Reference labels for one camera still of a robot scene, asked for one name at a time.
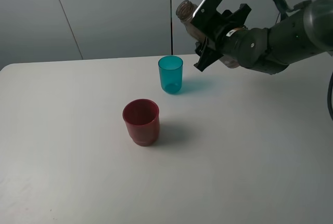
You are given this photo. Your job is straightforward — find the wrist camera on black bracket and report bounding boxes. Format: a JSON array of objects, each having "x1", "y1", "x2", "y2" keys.
[{"x1": 191, "y1": 0, "x2": 222, "y2": 32}]

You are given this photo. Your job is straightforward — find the clear smoky plastic bottle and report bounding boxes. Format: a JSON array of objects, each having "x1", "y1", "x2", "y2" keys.
[{"x1": 176, "y1": 0, "x2": 239, "y2": 69}]

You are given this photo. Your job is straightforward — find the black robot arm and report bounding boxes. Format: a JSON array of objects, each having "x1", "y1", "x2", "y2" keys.
[{"x1": 191, "y1": 0, "x2": 332, "y2": 75}]

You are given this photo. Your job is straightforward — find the red plastic cup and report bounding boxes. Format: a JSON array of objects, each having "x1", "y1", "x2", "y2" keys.
[{"x1": 122, "y1": 99, "x2": 160, "y2": 147}]

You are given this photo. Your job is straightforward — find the teal translucent plastic cup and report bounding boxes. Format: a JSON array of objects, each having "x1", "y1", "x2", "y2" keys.
[{"x1": 158, "y1": 56, "x2": 183, "y2": 94}]

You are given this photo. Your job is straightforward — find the black cable bundle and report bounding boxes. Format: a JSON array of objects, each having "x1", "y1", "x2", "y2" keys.
[{"x1": 325, "y1": 65, "x2": 333, "y2": 121}]

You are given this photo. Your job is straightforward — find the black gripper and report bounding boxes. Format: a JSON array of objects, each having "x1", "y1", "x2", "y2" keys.
[{"x1": 194, "y1": 4, "x2": 252, "y2": 72}]

